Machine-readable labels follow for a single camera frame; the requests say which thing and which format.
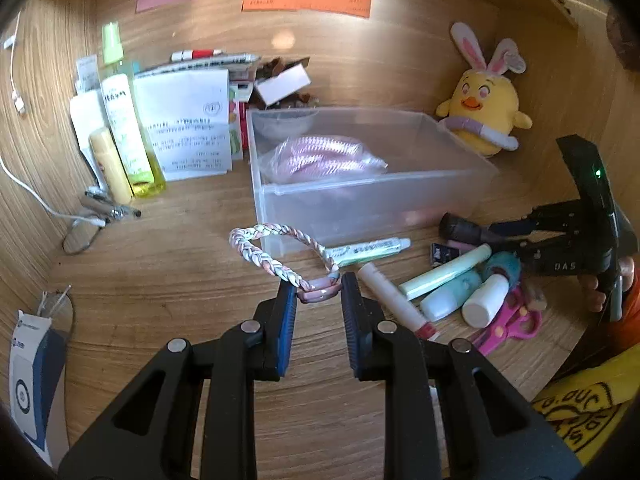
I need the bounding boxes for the pink bag in bin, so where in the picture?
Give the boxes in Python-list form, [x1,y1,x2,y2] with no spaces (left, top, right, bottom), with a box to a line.
[259,136,388,184]

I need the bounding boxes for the wire ring on desk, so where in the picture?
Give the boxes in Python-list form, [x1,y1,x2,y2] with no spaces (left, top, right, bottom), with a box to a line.
[62,219,104,255]

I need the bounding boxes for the white charging cable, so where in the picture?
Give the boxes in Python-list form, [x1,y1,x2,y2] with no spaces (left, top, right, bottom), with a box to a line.
[0,8,109,229]

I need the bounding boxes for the stack of books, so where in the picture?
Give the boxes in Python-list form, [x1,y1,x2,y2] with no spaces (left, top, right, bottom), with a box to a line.
[136,52,260,160]

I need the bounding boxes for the yellow chick bunny plush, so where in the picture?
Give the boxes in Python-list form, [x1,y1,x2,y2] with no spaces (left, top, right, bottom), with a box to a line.
[435,22,533,157]

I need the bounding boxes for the white printed paper box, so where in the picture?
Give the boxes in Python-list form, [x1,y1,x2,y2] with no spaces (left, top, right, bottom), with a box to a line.
[134,70,232,182]

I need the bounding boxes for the red white marker pen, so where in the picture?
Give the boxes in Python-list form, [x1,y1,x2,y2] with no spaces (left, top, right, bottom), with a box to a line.
[170,49,224,63]

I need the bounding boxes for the mint green white tube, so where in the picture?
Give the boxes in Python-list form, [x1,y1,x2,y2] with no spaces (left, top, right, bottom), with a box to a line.
[420,270,482,322]

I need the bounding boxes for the small white cardboard box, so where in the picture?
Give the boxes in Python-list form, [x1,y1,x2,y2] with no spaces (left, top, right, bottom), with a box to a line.
[255,63,311,106]

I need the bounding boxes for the yellow small tube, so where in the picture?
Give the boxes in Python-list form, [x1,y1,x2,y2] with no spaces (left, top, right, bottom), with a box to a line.
[89,128,134,205]

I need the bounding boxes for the blue white box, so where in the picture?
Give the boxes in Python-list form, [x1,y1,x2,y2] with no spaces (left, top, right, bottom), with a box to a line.
[9,311,70,469]

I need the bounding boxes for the pale green highlighter pen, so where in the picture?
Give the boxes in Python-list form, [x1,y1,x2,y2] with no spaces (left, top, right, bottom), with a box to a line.
[399,244,491,300]

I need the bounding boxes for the small white bottle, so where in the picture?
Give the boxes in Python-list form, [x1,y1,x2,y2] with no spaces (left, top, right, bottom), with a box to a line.
[462,274,510,328]

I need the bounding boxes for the clear plastic storage bin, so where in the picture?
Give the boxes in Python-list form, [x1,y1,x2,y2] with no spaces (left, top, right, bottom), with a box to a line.
[247,107,498,246]

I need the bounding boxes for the white green ointment tube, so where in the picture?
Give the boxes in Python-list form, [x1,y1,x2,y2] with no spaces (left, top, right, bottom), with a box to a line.
[326,237,411,268]

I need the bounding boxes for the pink scissors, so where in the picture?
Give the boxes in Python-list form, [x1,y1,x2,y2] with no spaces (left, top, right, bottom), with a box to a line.
[473,286,542,356]

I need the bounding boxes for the pink white braided bracelet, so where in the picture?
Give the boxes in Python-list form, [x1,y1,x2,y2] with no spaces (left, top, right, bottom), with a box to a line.
[228,223,343,304]

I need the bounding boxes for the white bowl of beads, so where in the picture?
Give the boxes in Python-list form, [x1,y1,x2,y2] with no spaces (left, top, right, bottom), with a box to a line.
[252,98,319,142]

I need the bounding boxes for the person's right hand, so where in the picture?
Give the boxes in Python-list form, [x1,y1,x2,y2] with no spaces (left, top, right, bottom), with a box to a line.
[578,257,636,313]

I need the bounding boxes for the yellow green spray bottle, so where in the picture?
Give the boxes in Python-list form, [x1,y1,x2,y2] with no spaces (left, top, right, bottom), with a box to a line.
[100,22,166,198]

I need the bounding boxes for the white pink lip balm tube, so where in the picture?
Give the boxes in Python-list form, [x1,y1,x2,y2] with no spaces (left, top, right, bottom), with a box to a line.
[357,262,438,341]

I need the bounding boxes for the metal nail clippers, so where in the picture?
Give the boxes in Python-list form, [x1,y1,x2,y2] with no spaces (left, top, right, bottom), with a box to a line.
[80,186,142,220]

